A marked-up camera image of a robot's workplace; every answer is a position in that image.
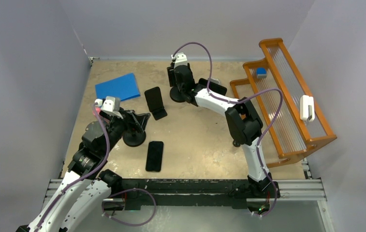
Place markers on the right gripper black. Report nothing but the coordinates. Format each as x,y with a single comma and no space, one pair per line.
171,76

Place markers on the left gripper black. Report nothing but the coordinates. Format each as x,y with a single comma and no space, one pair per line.
138,121

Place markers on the black round-base pole stand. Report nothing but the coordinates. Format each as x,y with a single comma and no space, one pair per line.
177,96

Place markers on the black phone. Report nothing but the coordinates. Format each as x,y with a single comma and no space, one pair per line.
154,99
154,156
213,86

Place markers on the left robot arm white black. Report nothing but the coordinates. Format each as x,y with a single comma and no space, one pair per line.
86,184

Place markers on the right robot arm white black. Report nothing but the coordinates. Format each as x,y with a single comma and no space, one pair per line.
244,124

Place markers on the black folding phone stand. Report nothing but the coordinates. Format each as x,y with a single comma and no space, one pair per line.
159,113

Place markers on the black round-base stand left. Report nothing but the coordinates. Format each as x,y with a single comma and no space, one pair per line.
133,138

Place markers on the black phone on folding stand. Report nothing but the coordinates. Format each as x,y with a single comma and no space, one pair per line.
154,99

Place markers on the black phone on silver stand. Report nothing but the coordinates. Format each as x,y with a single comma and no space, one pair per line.
213,86

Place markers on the silver phone stand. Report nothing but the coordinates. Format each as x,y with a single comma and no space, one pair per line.
215,81

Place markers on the pink cup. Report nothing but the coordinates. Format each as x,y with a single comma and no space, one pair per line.
97,110

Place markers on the blue small block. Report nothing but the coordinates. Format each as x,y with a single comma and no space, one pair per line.
261,73

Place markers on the orange wooden rack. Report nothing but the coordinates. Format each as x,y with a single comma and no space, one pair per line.
293,138

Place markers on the white clip on rack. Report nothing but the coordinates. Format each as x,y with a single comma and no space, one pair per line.
306,108

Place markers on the black base frame rail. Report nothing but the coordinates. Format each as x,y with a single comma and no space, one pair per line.
232,193

